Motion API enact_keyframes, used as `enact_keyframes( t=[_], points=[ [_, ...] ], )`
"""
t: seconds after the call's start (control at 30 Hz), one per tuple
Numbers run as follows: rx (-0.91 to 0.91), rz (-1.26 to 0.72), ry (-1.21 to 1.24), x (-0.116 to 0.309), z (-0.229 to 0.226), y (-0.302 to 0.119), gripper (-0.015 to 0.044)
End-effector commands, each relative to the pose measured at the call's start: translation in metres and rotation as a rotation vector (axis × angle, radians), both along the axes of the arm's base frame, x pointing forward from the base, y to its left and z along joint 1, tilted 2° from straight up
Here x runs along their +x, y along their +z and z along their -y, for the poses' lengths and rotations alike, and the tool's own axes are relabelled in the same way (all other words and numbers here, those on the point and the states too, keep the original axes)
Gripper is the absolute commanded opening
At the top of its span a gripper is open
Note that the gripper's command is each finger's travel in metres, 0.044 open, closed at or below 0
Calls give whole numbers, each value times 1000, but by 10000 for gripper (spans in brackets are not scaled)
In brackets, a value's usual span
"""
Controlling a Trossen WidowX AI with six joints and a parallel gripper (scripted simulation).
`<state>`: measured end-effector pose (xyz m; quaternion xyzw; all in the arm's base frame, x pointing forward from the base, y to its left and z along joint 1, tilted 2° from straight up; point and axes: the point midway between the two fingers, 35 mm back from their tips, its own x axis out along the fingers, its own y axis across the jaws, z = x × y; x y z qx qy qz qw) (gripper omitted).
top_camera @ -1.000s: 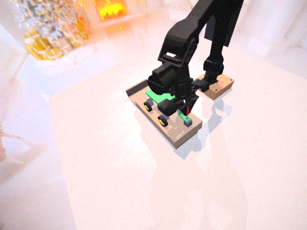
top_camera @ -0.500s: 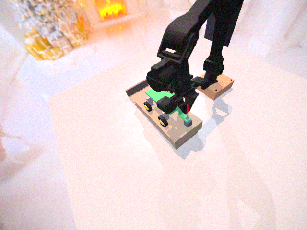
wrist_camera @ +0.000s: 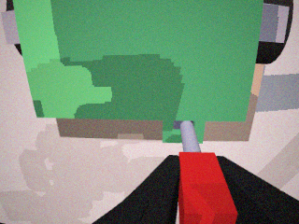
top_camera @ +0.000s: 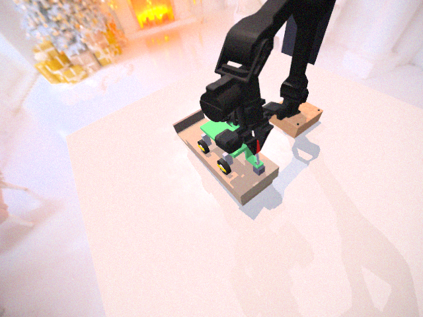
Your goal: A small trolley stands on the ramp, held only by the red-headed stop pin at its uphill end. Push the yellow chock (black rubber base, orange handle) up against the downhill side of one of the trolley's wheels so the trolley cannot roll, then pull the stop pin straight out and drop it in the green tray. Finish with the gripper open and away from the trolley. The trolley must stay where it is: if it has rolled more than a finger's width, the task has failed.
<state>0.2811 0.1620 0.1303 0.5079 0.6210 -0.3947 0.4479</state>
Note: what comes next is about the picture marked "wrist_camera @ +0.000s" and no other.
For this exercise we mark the tan wooden ramp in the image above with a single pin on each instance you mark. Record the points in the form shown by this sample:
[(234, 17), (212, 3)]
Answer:
[(215, 130)]

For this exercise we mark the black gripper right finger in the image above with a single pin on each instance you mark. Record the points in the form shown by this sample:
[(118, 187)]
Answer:
[(257, 201)]

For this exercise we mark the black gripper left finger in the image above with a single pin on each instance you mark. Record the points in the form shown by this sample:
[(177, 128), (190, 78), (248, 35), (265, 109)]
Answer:
[(154, 201)]

